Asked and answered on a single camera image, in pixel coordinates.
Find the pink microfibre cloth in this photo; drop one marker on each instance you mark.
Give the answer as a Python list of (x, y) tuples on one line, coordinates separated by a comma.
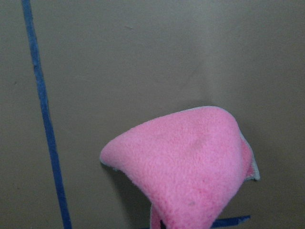
[(189, 164)]

